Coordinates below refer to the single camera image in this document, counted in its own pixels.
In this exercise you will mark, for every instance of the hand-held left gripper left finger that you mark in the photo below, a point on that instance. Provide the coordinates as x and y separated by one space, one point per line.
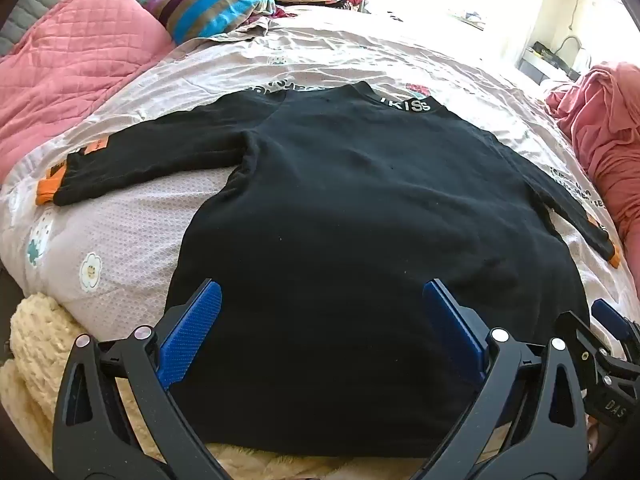
192 327

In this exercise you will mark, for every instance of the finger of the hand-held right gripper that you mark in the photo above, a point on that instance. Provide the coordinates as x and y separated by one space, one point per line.
610 317
582 335

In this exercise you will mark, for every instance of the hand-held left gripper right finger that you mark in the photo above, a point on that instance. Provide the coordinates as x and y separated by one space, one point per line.
452 327

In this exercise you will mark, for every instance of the black sweater with orange cuffs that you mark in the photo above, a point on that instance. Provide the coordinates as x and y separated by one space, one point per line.
350 210

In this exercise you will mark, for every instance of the person's right hand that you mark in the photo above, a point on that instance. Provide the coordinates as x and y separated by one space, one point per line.
594 440

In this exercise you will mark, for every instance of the printed pale bed sheet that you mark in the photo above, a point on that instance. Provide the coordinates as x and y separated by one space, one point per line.
130 240

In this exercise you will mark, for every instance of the cream fluffy blanket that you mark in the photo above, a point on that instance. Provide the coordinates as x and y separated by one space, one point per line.
37 340

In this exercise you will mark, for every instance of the pink crumpled blanket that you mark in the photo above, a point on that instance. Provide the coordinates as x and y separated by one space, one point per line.
607 135

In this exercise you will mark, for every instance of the white desk with clutter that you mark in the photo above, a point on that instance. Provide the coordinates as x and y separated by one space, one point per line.
542 62

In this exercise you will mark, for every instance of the pink quilted pillow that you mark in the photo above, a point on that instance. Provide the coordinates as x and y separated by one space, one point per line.
70 70

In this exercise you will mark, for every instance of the clutter on window sill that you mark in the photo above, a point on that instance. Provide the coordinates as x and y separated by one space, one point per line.
467 16

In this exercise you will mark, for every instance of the striped colourful pillow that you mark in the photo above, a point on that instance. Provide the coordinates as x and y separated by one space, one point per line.
215 2

